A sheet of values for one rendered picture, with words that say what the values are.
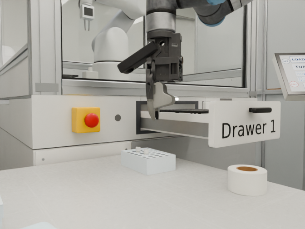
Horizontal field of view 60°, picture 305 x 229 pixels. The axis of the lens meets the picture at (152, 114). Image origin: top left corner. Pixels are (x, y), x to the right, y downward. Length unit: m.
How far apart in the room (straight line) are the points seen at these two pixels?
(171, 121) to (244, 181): 0.33
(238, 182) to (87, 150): 0.47
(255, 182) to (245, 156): 0.83
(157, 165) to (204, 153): 0.52
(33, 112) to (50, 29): 0.23
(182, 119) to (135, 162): 0.19
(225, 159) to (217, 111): 0.61
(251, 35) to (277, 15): 1.42
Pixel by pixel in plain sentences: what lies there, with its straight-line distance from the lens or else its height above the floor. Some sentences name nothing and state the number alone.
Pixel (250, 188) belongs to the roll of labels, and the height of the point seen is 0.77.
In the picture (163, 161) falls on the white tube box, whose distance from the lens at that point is 0.63.
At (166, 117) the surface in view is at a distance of 0.79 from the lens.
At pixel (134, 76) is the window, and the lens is 0.91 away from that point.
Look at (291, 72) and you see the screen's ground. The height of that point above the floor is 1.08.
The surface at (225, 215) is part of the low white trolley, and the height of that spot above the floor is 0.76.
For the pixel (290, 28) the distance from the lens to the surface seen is 2.68.
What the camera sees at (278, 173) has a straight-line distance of 2.73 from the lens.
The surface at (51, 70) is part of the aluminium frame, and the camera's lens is 0.78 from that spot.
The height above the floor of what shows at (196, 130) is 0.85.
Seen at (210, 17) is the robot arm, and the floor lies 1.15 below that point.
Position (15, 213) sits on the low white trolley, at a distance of 0.47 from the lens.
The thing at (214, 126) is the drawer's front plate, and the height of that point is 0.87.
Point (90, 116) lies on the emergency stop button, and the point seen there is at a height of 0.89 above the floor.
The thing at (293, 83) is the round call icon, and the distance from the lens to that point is 1.51.
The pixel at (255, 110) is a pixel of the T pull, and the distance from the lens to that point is 0.69.
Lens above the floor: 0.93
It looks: 3 degrees down
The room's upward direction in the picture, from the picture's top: straight up
